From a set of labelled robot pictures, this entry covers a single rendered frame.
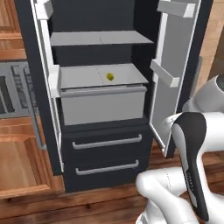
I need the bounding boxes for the yellow-green mango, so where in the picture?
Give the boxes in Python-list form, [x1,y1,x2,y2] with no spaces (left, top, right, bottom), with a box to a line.
[105,72,116,82]

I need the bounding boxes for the grey fridge shelf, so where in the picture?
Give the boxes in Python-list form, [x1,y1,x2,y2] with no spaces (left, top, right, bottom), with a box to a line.
[49,30,155,47]
[58,63,150,90]

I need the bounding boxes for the black fridge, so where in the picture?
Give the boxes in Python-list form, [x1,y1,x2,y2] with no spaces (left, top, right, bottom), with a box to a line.
[14,0,214,194]

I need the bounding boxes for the black left fridge door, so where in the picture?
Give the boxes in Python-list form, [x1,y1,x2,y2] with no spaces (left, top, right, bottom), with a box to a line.
[14,0,65,177]

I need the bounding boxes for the black fridge door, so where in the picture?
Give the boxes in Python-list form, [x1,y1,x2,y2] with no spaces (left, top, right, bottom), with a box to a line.
[14,0,65,177]
[148,0,214,158]

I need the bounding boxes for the black right fridge door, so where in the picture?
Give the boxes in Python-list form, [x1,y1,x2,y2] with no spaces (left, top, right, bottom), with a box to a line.
[148,0,214,158]

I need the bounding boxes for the grey crisper drawer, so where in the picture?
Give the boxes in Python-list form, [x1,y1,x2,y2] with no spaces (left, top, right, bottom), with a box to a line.
[59,83,148,127]

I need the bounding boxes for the black freezer drawer front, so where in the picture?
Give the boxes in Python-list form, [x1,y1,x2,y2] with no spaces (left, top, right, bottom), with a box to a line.
[62,153,153,194]
[61,124,153,161]

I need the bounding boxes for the white door bin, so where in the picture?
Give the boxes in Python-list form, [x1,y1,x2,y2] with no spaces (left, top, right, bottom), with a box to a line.
[150,59,181,88]
[157,0,197,18]
[47,64,62,99]
[33,0,54,21]

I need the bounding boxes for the grey oven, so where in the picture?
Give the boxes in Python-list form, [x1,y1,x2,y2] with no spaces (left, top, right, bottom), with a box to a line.
[0,59,40,119]

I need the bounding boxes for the wooden cupboard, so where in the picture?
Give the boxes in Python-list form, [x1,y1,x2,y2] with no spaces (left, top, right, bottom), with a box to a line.
[194,0,224,92]
[0,116,66,200]
[0,0,28,61]

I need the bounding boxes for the grey freezer drawer handle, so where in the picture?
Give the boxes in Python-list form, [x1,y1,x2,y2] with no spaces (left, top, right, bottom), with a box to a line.
[71,133,144,151]
[74,159,140,177]

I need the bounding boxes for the grey fridge door handle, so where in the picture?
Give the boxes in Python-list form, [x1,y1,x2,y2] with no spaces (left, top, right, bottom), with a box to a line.
[24,65,48,151]

